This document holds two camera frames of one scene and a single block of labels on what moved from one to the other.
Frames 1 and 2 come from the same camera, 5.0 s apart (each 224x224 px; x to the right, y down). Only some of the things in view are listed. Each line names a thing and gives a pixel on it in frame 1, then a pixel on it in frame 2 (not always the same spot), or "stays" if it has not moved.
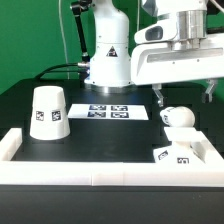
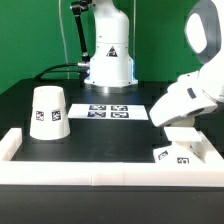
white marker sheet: [107, 111] stays
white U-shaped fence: [109, 173] stays
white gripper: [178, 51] → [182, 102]
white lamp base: [187, 147] stays
